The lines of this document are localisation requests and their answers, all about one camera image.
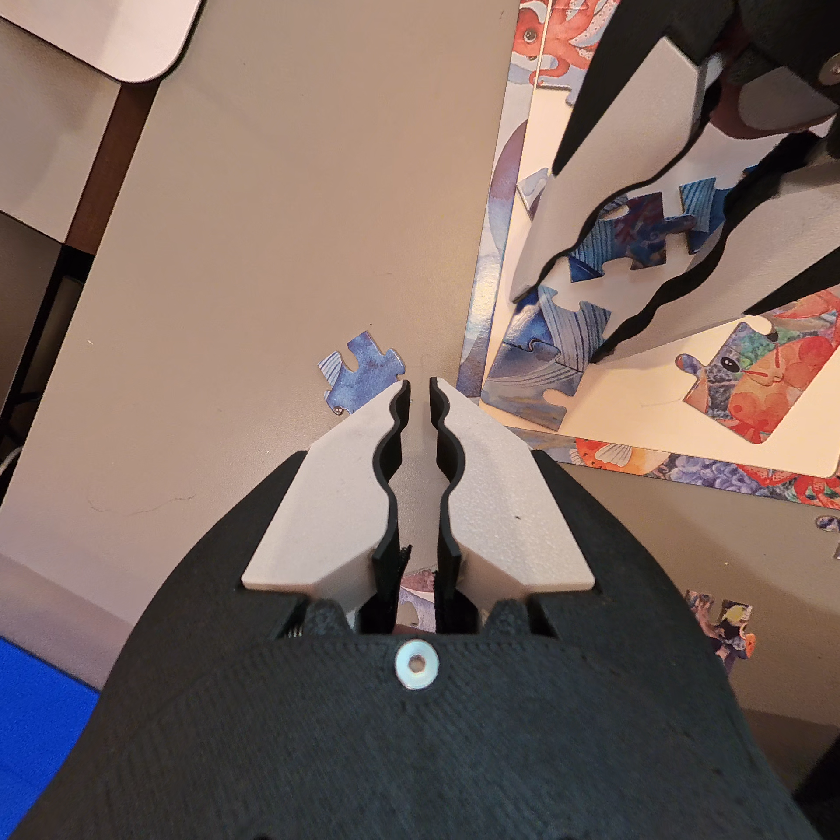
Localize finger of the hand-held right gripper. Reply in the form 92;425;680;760
511;35;708;304
589;133;840;363

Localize dark blue striped puzzle piece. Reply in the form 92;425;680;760
679;176;739;256

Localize blue swoosh corner puzzle piece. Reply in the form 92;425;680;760
481;341;586;432

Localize sea print jigsaw puzzle board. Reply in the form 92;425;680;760
456;0;840;511

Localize blue white puzzle piece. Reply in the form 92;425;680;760
684;589;757;673

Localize pink coral seahorse puzzle piece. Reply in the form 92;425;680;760
613;192;698;271

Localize red octopus head puzzle piece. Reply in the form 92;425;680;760
533;0;623;106

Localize dark blue striped whale piece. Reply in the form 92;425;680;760
511;284;613;368

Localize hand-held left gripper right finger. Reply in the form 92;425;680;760
428;377;597;634

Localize pale blue purple puzzle piece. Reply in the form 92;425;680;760
399;567;439;634

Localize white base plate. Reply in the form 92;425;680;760
0;0;204;85

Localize blue plastic bin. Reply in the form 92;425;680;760
0;633;101;837

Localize dark blue whale eye piece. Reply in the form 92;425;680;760
318;330;406;416

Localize joined orange crab puzzle pieces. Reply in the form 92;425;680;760
676;314;840;445

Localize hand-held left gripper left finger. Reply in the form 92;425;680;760
241;379;413;634

